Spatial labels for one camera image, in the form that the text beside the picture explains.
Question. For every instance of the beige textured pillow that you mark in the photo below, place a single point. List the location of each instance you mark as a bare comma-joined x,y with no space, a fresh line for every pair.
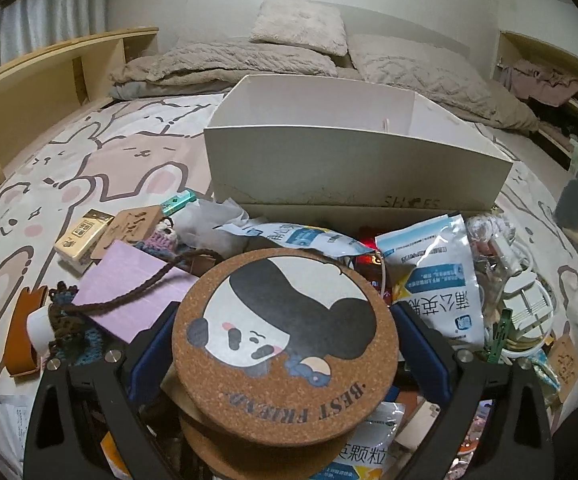
239,62
419,70

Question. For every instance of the green plastic clip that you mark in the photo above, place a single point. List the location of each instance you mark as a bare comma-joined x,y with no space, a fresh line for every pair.
500,335

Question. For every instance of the plain cork coaster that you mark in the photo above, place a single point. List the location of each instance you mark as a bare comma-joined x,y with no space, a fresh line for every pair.
229,445

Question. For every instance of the blue white medicine sachet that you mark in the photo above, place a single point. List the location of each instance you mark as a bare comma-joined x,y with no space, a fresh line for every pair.
434,280
299,237
364,455

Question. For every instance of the white plastic holder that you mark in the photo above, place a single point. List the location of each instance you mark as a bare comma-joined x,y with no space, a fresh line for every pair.
529,310

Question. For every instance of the purple crocheted charm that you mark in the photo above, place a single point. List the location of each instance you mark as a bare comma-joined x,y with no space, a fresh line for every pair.
161,240

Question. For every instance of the wooden wardrobe shelf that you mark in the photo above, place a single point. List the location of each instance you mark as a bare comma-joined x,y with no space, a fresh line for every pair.
544,50

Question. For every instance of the panda print cork coaster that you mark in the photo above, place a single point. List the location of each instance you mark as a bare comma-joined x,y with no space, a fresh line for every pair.
289,385

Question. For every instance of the teal lighter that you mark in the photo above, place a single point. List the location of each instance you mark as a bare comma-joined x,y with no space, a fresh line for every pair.
176,203

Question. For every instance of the red packet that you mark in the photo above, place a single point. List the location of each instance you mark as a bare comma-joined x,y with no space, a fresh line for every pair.
369,255

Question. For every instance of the white cardboard box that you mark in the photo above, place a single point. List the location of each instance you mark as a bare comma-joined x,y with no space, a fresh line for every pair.
349,170

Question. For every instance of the pile of pink clothes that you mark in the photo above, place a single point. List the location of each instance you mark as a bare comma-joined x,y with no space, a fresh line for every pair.
534,80

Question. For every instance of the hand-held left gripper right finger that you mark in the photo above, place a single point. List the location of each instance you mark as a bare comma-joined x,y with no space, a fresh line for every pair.
421,355

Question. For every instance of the small cream box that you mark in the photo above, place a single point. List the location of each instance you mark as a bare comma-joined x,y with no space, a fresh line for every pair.
81,242

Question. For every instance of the bunny printed bed sheet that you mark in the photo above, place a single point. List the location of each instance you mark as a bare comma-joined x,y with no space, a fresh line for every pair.
119,160

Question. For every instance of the grey window curtain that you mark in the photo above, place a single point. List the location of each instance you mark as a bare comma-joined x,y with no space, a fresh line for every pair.
44,20

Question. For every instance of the wooden bedside shelf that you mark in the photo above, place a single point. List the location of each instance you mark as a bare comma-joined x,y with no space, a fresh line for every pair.
44,90

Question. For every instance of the crumpled clear plastic bag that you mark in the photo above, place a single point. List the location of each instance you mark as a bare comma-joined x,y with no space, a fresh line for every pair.
209,225

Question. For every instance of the small fluffy beige pillow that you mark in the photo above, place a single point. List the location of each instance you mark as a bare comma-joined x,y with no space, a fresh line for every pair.
299,27

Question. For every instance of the engraved wooden tag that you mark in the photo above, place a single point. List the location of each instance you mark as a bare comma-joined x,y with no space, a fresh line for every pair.
566,365
131,230

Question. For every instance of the orange packet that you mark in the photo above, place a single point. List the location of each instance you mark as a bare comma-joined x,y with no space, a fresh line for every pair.
111,460

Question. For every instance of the blue crocheted pouch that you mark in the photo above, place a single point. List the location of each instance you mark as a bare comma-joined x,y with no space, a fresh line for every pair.
76,340

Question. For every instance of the purple notebook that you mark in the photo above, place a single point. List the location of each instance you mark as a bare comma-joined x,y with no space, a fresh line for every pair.
119,285

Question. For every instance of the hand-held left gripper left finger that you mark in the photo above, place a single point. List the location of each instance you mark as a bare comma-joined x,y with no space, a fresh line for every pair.
151,360

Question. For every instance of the beige folded blanket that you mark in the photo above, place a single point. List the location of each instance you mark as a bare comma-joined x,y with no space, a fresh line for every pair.
494,105

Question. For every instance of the white paper sheet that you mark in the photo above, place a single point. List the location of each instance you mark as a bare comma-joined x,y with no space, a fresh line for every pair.
14,425

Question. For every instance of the small wooden block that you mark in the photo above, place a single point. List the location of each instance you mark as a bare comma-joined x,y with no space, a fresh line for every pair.
419,425

